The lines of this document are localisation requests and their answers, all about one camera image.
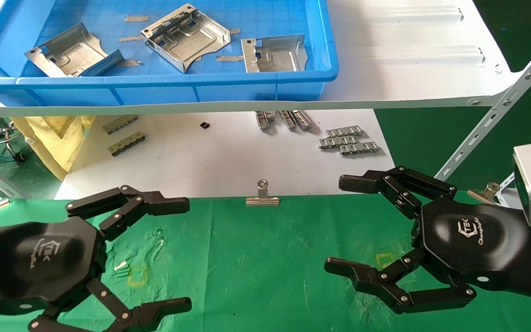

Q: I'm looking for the white metal shelf board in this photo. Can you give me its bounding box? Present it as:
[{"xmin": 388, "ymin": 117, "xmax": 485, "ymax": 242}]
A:
[{"xmin": 0, "ymin": 0, "xmax": 524, "ymax": 117}]

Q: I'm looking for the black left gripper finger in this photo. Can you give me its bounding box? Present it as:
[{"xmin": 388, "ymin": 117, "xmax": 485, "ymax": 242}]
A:
[
  {"xmin": 28, "ymin": 278, "xmax": 192, "ymax": 332},
  {"xmin": 66, "ymin": 185, "xmax": 190, "ymax": 241}
]

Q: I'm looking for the grey connector strip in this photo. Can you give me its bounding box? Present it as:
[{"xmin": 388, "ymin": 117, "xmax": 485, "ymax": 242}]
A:
[
  {"xmin": 108, "ymin": 131, "xmax": 147, "ymax": 157},
  {"xmin": 102, "ymin": 115, "xmax": 139, "ymax": 135}
]

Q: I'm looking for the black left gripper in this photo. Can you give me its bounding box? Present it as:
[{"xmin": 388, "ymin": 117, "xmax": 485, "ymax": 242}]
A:
[{"xmin": 0, "ymin": 216, "xmax": 108, "ymax": 320}]

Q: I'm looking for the stamped metal bracket part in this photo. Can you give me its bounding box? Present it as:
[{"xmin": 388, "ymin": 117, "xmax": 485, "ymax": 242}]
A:
[
  {"xmin": 241, "ymin": 35, "xmax": 309, "ymax": 73},
  {"xmin": 24, "ymin": 23, "xmax": 124, "ymax": 78},
  {"xmin": 141, "ymin": 3, "xmax": 231, "ymax": 73}
]

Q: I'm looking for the silver metal rail piece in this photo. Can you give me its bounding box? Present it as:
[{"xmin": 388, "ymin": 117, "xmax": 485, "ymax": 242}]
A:
[
  {"xmin": 278, "ymin": 110, "xmax": 297, "ymax": 130},
  {"xmin": 255, "ymin": 111, "xmax": 276, "ymax": 131},
  {"xmin": 292, "ymin": 110, "xmax": 313, "ymax": 130}
]

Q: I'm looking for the yellow cloth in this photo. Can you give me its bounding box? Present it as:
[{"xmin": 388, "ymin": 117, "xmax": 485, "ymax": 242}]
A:
[{"xmin": 11, "ymin": 115, "xmax": 96, "ymax": 181}]

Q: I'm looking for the blue plastic bin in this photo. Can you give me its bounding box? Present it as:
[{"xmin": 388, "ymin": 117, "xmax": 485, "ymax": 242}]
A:
[{"xmin": 0, "ymin": 0, "xmax": 340, "ymax": 107}]

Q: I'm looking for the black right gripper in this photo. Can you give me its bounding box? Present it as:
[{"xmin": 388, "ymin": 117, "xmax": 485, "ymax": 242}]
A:
[{"xmin": 324, "ymin": 166, "xmax": 531, "ymax": 315}]

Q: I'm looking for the white paper sheet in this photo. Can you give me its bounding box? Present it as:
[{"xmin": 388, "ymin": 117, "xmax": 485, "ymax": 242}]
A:
[{"xmin": 55, "ymin": 109, "xmax": 396, "ymax": 200}]

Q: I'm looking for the silver metal link strip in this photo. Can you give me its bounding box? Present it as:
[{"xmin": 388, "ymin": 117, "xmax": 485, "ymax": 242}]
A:
[
  {"xmin": 325, "ymin": 126, "xmax": 364, "ymax": 137},
  {"xmin": 319, "ymin": 136, "xmax": 357, "ymax": 149},
  {"xmin": 339, "ymin": 142, "xmax": 380, "ymax": 156}
]

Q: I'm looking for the grey slotted angle bar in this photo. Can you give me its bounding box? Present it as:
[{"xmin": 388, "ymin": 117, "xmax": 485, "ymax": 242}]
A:
[{"xmin": 0, "ymin": 181, "xmax": 24, "ymax": 200}]

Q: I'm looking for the green cloth mat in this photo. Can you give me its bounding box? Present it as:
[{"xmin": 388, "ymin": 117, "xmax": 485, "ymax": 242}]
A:
[{"xmin": 0, "ymin": 190, "xmax": 531, "ymax": 332}]

